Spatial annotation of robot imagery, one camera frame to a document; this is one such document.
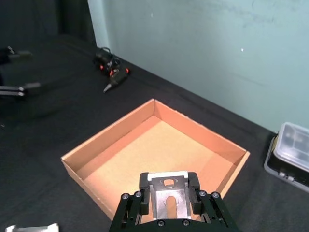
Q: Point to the black rack with steel bars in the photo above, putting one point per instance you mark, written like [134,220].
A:
[21,89]

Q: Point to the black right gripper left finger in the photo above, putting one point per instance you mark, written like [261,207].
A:
[144,193]

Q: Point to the shallow brown cardboard tray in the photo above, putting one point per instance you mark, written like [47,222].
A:
[154,147]

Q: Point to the white plastic piece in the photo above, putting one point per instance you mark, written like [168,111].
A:
[33,228]

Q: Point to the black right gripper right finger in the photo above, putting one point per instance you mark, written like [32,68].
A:
[195,195]

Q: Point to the clear plastic case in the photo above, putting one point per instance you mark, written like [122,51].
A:
[289,149]

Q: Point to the black table cloth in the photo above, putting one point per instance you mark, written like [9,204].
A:
[60,135]

